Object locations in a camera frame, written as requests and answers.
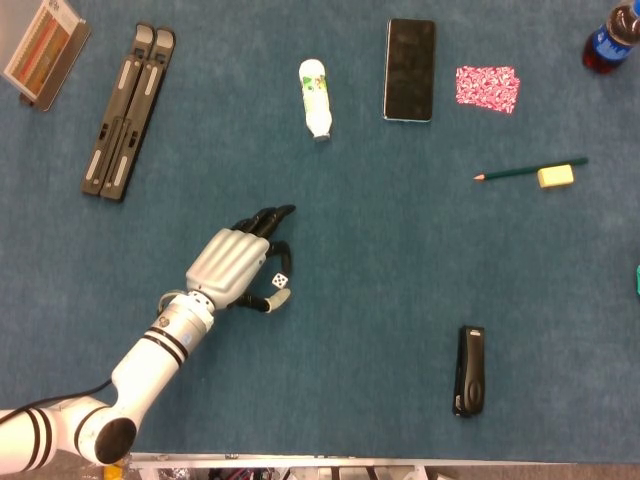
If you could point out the aluminium frame rail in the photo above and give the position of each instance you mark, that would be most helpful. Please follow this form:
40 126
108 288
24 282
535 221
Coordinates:
270 461

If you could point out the green pencil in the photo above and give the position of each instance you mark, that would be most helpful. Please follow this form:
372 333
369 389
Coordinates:
520 171

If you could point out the white die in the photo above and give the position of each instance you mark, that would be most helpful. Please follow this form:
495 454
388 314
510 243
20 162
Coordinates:
280 280

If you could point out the cola bottle with blue label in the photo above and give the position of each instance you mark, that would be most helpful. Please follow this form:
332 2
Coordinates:
611 42

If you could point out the yellow object under table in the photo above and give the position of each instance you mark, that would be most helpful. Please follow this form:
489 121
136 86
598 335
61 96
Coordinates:
116 471

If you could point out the blue felt table mat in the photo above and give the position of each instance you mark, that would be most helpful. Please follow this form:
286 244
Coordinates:
350 300

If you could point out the black folding laptop stand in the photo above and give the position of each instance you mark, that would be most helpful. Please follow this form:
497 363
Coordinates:
127 110

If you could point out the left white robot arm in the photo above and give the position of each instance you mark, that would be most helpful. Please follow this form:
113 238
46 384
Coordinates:
125 380

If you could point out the black smartphone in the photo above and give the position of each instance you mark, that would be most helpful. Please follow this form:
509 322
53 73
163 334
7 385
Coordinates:
409 70

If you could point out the black stapler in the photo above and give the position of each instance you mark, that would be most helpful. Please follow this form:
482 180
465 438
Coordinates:
470 372

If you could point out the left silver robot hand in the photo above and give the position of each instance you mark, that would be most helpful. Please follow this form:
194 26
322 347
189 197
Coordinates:
235 267

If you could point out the white small bottle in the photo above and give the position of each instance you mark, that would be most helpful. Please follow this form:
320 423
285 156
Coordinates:
315 97

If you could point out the green object at table edge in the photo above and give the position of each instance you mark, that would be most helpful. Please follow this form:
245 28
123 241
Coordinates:
637 282

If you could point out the yellow eraser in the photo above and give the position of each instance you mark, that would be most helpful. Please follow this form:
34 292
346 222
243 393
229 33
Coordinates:
555 176

